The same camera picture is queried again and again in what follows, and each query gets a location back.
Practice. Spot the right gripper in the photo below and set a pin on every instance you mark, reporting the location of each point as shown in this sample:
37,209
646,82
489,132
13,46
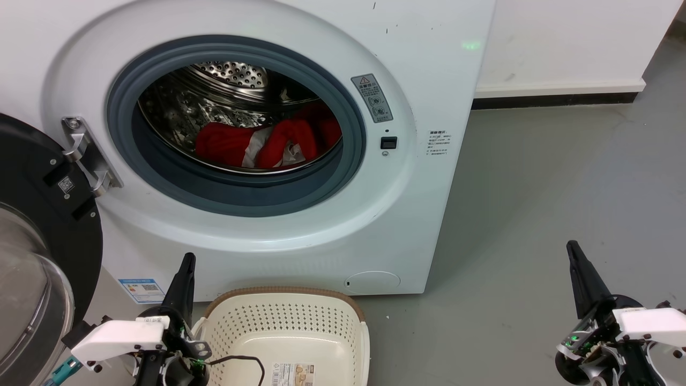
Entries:
589,348

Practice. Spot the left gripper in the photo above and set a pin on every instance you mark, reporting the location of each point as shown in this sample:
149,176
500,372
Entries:
179,364

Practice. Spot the red and white garment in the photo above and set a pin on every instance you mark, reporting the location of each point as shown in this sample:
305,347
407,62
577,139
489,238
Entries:
225,145

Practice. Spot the cream perforated laundry basket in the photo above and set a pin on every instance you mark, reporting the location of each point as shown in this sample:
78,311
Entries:
278,321

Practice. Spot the printed paper product label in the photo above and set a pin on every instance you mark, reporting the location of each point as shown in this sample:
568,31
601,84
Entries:
292,375

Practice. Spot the stainless steel washing machine drum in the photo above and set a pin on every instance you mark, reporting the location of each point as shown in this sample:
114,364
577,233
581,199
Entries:
177,107

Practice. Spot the black washer door with glass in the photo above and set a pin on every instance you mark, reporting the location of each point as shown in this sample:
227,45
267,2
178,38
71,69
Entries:
32,161

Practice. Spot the blue and white sticker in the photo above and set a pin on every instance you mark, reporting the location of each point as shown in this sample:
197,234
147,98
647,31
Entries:
142,291

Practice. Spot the grey rubber door gasket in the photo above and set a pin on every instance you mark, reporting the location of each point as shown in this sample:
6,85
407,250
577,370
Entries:
241,195

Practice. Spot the QR code door sticker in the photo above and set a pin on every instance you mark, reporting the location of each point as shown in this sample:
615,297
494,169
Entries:
66,184

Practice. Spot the metal door hinge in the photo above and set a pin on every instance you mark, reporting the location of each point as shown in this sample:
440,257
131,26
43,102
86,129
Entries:
80,145

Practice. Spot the round white filter cover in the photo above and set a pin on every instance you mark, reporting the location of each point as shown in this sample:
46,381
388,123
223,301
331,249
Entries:
372,282

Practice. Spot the small printed text label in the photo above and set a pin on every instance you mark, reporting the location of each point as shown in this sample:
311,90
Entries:
438,143

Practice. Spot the black door latch socket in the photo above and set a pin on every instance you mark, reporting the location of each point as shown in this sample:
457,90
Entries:
388,142

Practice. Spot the grey warning sticker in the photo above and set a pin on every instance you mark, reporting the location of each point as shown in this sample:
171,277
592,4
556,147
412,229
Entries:
372,99

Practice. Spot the white front-load washing machine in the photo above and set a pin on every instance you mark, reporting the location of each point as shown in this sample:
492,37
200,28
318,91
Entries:
429,53

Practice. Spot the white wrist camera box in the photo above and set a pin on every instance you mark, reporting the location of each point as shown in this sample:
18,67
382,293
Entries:
654,324
118,338

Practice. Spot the black wall baseboard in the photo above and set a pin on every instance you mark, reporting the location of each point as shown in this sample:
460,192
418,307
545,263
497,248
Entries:
536,101

